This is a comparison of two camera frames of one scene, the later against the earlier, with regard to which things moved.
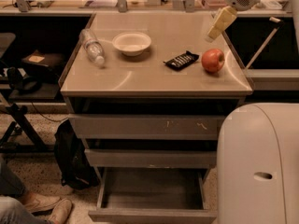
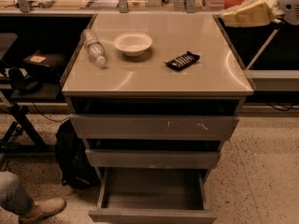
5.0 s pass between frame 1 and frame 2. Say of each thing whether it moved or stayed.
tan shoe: moved
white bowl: stayed
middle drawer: stayed
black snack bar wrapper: stayed
